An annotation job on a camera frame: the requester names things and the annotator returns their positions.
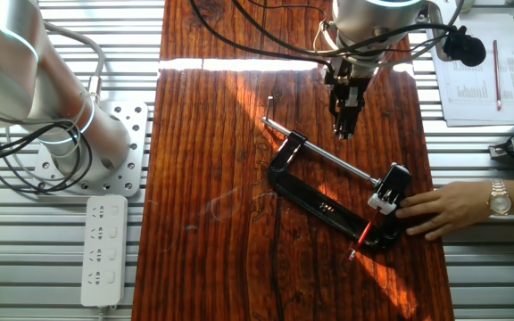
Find person's hand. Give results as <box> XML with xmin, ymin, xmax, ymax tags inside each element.
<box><xmin>394</xmin><ymin>180</ymin><xmax>493</xmax><ymax>243</ymax></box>

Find red pen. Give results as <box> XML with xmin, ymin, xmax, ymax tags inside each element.
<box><xmin>492</xmin><ymin>38</ymin><xmax>503</xmax><ymax>112</ymax></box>

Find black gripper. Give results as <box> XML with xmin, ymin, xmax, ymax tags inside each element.
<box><xmin>324</xmin><ymin>56</ymin><xmax>373</xmax><ymax>141</ymax></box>

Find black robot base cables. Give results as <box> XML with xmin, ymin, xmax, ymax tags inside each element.
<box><xmin>0</xmin><ymin>119</ymin><xmax>94</xmax><ymax>196</ymax></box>

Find white power strip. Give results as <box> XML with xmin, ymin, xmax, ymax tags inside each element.
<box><xmin>79</xmin><ymin>193</ymin><xmax>129</xmax><ymax>309</ymax></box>

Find brown wooden board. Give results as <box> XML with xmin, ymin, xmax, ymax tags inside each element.
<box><xmin>130</xmin><ymin>0</ymin><xmax>456</xmax><ymax>321</ymax></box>

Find black white pencil sharpener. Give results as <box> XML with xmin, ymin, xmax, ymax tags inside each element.
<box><xmin>367</xmin><ymin>162</ymin><xmax>414</xmax><ymax>217</ymax></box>

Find black foam microphone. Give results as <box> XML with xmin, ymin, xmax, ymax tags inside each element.
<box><xmin>442</xmin><ymin>25</ymin><xmax>487</xmax><ymax>69</ymax></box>

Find red pencil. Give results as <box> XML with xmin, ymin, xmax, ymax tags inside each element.
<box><xmin>347</xmin><ymin>205</ymin><xmax>382</xmax><ymax>262</ymax></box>

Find black C-clamp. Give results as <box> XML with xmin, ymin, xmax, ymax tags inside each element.
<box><xmin>261</xmin><ymin>95</ymin><xmax>412</xmax><ymax>253</ymax></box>

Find metal wristwatch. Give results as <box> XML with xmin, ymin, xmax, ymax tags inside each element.
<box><xmin>486</xmin><ymin>177</ymin><xmax>514</xmax><ymax>218</ymax></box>

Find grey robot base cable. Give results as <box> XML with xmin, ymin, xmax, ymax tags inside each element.
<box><xmin>41</xmin><ymin>20</ymin><xmax>107</xmax><ymax>104</ymax></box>

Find printed paper sheets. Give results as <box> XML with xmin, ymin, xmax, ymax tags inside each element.
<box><xmin>427</xmin><ymin>12</ymin><xmax>514</xmax><ymax>128</ymax></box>

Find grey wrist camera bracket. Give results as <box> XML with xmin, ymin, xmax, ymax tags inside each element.
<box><xmin>425</xmin><ymin>0</ymin><xmax>455</xmax><ymax>62</ymax></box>

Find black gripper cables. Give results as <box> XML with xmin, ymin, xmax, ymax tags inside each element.
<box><xmin>187</xmin><ymin>0</ymin><xmax>460</xmax><ymax>73</ymax></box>

